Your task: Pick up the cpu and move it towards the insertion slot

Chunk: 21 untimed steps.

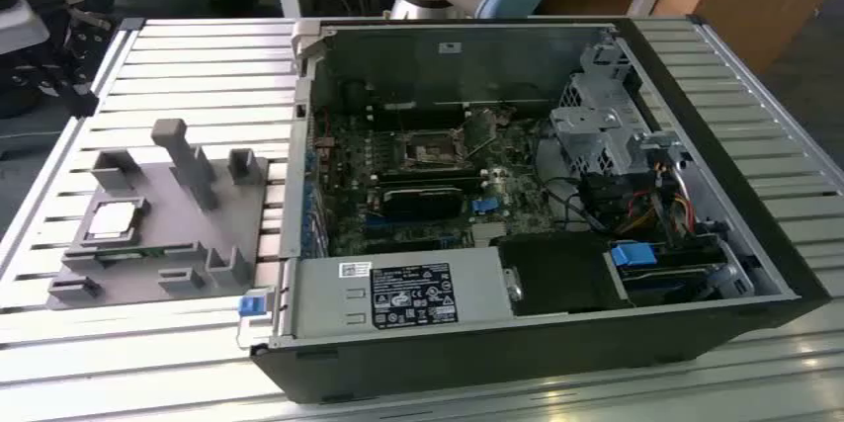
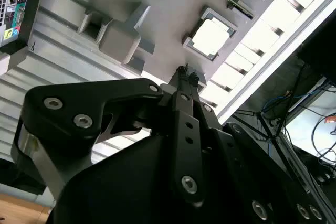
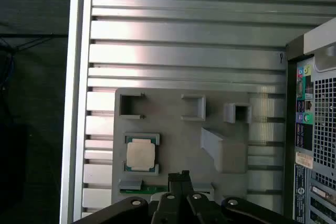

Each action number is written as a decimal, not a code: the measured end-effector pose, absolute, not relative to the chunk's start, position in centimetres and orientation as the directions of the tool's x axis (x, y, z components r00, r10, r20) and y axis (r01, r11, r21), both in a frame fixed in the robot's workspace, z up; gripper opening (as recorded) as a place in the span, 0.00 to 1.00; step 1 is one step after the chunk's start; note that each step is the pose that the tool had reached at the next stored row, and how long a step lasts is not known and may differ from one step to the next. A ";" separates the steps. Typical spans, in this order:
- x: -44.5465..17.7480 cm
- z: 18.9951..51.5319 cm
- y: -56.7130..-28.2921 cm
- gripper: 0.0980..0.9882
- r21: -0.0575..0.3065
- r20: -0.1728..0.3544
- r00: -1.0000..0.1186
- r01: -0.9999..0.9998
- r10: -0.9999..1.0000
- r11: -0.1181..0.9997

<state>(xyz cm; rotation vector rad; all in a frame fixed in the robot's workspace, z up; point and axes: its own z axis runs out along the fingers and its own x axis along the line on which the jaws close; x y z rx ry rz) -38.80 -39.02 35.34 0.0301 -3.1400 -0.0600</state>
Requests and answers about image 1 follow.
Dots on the silver square CPU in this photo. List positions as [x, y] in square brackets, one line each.
[115, 219]

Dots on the green RAM stick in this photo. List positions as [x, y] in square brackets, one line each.
[152, 250]

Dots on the gray parts rack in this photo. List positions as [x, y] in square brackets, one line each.
[164, 224]

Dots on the silver power supply with labels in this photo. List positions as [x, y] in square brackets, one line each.
[329, 303]

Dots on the green motherboard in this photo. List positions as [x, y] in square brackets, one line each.
[515, 194]

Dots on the small silver chipset heatsink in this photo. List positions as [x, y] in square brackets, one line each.
[488, 234]

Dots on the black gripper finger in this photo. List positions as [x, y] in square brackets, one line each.
[84, 61]
[39, 80]

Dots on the black fan shroud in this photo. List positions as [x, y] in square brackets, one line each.
[560, 274]

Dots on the black graphics card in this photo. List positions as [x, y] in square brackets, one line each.
[421, 204]

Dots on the black open PC case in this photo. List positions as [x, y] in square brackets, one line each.
[461, 372]

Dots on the blue board connector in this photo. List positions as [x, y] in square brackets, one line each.
[484, 205]

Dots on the metal drive cage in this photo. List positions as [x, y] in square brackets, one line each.
[587, 145]

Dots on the CPU socket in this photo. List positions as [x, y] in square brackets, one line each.
[432, 150]

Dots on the black installed RAM stick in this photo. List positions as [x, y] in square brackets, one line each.
[428, 179]

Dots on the blue case latch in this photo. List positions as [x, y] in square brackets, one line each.
[256, 307]

